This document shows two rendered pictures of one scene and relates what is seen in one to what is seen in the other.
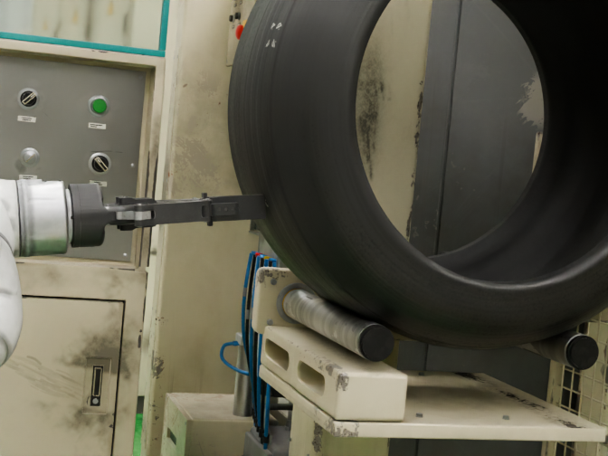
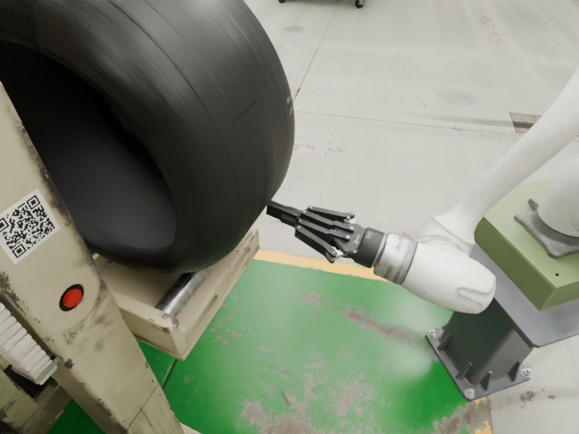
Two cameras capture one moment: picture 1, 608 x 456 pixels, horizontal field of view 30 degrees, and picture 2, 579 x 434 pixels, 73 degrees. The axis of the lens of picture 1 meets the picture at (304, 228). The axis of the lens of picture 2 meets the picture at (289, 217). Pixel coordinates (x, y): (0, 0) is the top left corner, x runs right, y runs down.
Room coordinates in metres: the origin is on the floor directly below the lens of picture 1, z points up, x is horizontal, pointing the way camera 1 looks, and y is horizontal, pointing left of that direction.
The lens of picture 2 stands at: (1.82, 0.48, 1.58)
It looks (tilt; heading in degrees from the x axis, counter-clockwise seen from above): 43 degrees down; 221
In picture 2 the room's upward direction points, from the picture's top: straight up
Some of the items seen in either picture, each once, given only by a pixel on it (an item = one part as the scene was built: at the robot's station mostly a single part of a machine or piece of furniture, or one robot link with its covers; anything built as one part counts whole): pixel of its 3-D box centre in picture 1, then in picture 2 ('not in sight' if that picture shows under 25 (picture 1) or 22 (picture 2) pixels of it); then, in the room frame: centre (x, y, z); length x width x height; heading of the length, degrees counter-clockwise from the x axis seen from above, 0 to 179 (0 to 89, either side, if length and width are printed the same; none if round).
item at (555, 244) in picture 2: not in sight; (557, 220); (0.67, 0.53, 0.78); 0.22 x 0.18 x 0.06; 53
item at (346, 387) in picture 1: (326, 368); (208, 279); (1.52, -0.05, 0.84); 0.36 x 0.09 x 0.06; 17
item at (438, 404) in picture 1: (420, 398); (164, 270); (1.56, -0.18, 0.80); 0.37 x 0.36 x 0.02; 107
